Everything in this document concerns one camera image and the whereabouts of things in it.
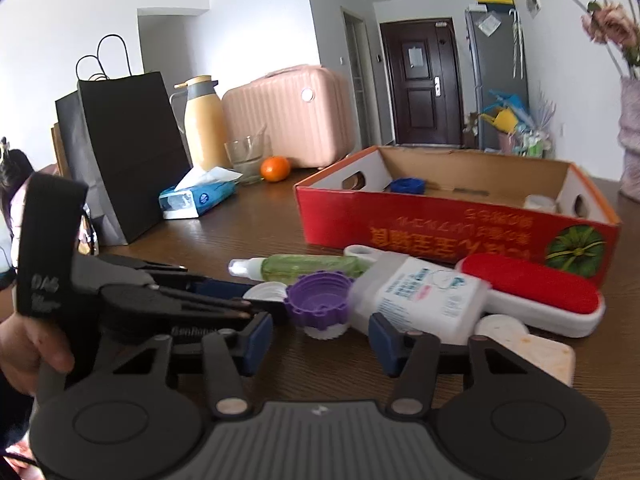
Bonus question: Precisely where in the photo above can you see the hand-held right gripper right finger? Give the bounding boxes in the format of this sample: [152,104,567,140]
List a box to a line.
[369,312,571,418]

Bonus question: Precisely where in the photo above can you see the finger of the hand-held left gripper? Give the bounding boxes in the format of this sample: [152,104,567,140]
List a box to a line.
[125,255,247,301]
[102,285,253,335]

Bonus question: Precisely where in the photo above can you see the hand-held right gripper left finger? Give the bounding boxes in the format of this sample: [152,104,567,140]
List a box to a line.
[65,312,275,421]

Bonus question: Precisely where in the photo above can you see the white plastic bottle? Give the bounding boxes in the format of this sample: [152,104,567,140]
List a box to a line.
[350,254,494,347]

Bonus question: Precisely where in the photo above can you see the purple bottle cap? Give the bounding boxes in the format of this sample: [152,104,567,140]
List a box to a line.
[284,271,354,331]

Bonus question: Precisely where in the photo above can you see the green spray bottle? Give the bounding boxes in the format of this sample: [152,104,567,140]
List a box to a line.
[228,254,372,285]

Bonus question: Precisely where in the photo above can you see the red cardboard box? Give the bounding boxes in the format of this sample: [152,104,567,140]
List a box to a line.
[294,145,622,292]

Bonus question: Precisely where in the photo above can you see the person's left hand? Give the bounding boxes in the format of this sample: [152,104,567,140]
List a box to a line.
[0,316,76,394]

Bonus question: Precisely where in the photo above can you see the clear foil packet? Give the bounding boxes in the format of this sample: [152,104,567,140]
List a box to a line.
[80,205,99,257]

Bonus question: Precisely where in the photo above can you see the person's head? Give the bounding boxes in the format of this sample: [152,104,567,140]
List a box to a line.
[0,136,37,241]

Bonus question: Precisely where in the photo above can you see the blue tissue pack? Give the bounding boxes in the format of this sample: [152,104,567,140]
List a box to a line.
[159,166,244,220]

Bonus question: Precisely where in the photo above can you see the black paper bag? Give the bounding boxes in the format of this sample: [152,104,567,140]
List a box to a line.
[55,35,194,246]

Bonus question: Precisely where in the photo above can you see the glass cup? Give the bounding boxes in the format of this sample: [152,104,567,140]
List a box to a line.
[225,135,271,186]

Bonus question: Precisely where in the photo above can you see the orange fruit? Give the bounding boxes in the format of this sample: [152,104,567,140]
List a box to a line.
[260,156,291,183]

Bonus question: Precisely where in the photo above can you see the red lint brush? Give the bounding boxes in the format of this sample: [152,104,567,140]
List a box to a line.
[344,244,607,339]

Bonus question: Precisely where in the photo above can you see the yellow thermos jug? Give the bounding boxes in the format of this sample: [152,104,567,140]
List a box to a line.
[170,76,231,173]

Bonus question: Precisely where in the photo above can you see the beige rectangular block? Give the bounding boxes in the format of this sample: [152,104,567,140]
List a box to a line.
[520,332,576,387]

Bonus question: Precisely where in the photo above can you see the blue plastic lid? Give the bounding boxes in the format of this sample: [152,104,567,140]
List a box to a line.
[390,178,426,196]

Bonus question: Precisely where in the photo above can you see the pink ribbed suitcase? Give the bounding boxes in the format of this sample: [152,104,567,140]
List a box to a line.
[221,64,359,170]

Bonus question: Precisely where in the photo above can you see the dark brown entrance door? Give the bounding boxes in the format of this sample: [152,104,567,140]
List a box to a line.
[379,17,465,149]

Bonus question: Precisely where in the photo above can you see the grey interior door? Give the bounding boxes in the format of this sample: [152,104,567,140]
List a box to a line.
[341,7,374,154]

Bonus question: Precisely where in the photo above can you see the lavender dried plumes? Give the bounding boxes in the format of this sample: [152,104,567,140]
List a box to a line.
[530,95,556,134]

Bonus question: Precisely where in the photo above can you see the grey refrigerator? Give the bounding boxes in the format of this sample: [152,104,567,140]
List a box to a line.
[465,2,530,151]

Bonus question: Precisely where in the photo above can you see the pink textured vase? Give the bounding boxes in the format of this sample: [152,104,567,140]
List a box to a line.
[617,76,640,196]

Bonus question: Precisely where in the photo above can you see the striped folded umbrella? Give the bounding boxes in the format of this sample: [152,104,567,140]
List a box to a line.
[509,8,524,79]

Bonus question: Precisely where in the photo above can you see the dried pink roses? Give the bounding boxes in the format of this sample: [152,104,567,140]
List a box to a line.
[515,0,640,81]

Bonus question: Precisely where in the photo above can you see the wire rack with bottles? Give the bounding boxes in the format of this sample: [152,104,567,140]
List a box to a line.
[515,130,554,159]

